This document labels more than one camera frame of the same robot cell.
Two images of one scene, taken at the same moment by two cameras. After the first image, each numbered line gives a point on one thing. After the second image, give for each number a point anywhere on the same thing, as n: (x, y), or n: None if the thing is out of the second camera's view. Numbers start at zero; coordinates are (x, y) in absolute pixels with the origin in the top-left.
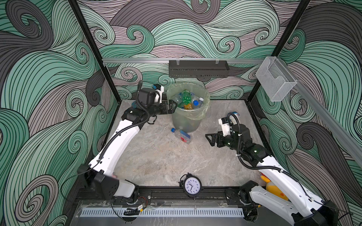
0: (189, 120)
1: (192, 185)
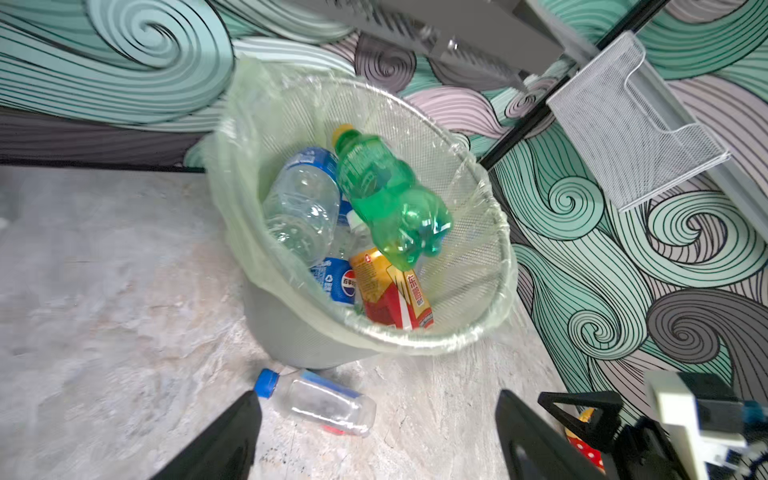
0: (265, 111)
1: None
